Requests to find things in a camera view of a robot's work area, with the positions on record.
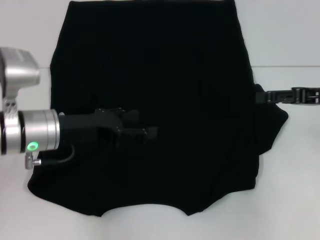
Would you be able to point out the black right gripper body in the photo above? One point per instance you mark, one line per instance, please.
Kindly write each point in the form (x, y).
(312, 96)

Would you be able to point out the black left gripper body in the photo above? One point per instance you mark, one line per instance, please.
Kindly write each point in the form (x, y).
(80, 125)

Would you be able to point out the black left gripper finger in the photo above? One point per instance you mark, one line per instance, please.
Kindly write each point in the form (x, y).
(135, 135)
(132, 115)

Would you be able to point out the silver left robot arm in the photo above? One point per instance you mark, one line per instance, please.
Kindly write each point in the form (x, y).
(37, 130)

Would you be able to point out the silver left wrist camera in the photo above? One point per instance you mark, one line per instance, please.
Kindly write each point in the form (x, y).
(17, 70)

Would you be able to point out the black shirt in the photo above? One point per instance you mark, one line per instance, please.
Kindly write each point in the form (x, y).
(175, 62)

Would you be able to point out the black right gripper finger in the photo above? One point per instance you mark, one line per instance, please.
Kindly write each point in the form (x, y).
(280, 97)

